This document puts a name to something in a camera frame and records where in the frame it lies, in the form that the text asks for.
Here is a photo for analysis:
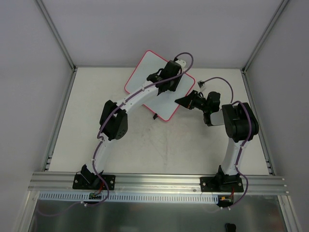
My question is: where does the pink-framed whiteboard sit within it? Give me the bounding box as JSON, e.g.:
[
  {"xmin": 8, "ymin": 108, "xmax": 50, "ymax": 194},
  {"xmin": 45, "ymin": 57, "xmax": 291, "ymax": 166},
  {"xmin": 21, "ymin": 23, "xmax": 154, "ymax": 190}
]
[{"xmin": 124, "ymin": 50, "xmax": 196, "ymax": 121}]

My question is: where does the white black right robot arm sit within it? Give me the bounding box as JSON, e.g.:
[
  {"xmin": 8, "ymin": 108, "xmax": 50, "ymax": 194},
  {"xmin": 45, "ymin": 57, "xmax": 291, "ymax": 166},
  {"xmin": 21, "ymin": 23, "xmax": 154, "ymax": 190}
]
[{"xmin": 80, "ymin": 58, "xmax": 185, "ymax": 184}]

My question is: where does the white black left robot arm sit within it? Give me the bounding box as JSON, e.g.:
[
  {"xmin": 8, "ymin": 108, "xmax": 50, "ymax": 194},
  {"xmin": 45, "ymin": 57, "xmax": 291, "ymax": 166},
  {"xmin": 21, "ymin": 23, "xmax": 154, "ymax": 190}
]
[{"xmin": 175, "ymin": 90, "xmax": 259, "ymax": 179}]

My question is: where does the black object bottom edge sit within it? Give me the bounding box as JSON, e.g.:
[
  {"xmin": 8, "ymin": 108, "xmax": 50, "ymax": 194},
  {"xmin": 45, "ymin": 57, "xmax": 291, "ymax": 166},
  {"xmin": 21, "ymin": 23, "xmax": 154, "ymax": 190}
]
[{"xmin": 225, "ymin": 223, "xmax": 237, "ymax": 232}]

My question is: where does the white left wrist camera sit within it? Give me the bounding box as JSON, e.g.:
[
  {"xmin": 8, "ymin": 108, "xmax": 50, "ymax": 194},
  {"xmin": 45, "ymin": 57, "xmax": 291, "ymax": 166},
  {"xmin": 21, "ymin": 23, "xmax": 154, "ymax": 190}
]
[{"xmin": 197, "ymin": 80, "xmax": 206, "ymax": 89}]

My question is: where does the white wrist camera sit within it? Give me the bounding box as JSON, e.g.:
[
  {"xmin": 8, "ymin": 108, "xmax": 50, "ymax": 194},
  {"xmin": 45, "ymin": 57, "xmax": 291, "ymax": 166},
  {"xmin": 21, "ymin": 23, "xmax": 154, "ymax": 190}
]
[
  {"xmin": 176, "ymin": 59, "xmax": 186, "ymax": 69},
  {"xmin": 197, "ymin": 80, "xmax": 206, "ymax": 89}
]

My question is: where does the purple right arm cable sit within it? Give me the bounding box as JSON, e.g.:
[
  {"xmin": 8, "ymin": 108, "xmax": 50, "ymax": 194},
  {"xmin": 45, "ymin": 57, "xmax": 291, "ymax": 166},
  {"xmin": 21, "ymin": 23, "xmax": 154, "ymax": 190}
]
[{"xmin": 93, "ymin": 51, "xmax": 195, "ymax": 174}]

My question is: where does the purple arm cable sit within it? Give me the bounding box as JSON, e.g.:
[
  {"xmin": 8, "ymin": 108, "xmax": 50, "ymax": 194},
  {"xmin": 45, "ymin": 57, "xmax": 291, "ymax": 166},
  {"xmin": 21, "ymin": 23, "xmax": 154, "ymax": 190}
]
[
  {"xmin": 93, "ymin": 51, "xmax": 195, "ymax": 174},
  {"xmin": 205, "ymin": 76, "xmax": 253, "ymax": 211}
]

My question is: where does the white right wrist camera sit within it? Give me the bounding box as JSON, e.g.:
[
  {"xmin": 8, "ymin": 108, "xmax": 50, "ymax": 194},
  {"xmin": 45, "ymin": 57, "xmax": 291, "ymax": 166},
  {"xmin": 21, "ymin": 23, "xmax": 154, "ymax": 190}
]
[{"xmin": 176, "ymin": 59, "xmax": 186, "ymax": 69}]

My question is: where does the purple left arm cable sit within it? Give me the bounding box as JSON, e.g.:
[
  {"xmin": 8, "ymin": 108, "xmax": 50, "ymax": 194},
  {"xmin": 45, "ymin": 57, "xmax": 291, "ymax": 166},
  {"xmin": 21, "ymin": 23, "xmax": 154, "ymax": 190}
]
[{"xmin": 205, "ymin": 76, "xmax": 253, "ymax": 211}]

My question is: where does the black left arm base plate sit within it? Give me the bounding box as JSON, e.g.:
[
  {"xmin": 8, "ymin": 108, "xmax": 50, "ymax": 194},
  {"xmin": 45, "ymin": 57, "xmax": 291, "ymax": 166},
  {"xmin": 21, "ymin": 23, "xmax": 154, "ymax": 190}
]
[{"xmin": 199, "ymin": 175, "xmax": 244, "ymax": 193}]

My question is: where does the right aluminium frame post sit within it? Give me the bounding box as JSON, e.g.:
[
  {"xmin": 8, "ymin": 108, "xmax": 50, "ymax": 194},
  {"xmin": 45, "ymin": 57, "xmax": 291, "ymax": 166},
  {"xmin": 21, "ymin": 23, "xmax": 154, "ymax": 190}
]
[{"xmin": 241, "ymin": 0, "xmax": 290, "ymax": 73}]

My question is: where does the aluminium frame post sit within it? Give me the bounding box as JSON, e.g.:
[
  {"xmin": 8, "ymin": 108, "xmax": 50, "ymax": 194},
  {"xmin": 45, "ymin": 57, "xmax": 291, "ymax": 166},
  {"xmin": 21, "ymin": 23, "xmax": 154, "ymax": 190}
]
[
  {"xmin": 241, "ymin": 0, "xmax": 290, "ymax": 73},
  {"xmin": 34, "ymin": 0, "xmax": 76, "ymax": 71}
]

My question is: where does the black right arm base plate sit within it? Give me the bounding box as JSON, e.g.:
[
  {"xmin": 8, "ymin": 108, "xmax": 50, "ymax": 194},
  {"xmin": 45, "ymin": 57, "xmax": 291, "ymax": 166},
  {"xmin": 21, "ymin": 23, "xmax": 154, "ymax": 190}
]
[{"xmin": 72, "ymin": 173, "xmax": 116, "ymax": 190}]

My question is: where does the left aluminium frame post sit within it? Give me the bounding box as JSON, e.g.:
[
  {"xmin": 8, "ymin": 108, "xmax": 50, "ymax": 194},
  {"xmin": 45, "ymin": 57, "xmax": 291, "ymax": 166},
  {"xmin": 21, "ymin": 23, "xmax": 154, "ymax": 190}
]
[{"xmin": 34, "ymin": 0, "xmax": 76, "ymax": 71}]

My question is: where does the aluminium mounting rail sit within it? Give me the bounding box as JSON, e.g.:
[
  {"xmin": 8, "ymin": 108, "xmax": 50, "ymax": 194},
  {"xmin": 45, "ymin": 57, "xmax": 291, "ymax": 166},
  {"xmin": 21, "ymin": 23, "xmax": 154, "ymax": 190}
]
[{"xmin": 28, "ymin": 172, "xmax": 289, "ymax": 195}]

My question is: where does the white slotted cable duct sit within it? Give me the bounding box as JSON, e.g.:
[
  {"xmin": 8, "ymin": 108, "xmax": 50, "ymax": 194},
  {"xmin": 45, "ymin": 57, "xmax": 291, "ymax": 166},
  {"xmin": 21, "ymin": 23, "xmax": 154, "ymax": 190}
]
[{"xmin": 38, "ymin": 191, "xmax": 219, "ymax": 204}]

